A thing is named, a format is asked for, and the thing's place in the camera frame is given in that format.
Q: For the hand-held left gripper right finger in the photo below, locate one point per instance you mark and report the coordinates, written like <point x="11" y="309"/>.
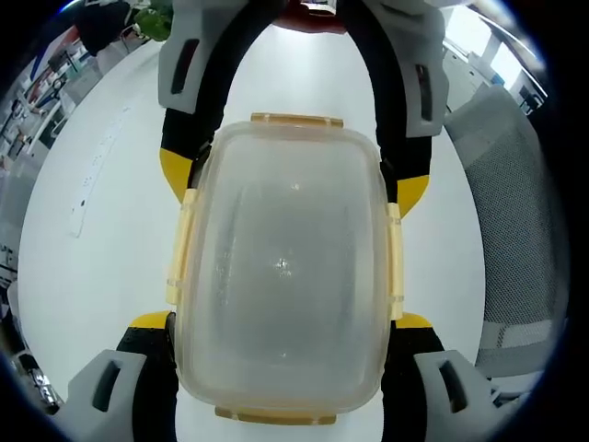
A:
<point x="432" y="382"/>

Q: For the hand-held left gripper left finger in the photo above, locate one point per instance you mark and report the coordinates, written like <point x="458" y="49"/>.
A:
<point x="119" y="382"/>

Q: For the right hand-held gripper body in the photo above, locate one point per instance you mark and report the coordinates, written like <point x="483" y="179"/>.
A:
<point x="313" y="16"/>

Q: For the clear container with yellow clips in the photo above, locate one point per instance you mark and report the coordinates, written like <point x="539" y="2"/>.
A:
<point x="183" y="248"/>

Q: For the potted green plant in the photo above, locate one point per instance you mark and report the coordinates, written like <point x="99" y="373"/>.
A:
<point x="154" y="18"/>

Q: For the grey mesh office chair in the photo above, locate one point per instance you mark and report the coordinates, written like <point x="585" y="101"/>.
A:
<point x="511" y="230"/>

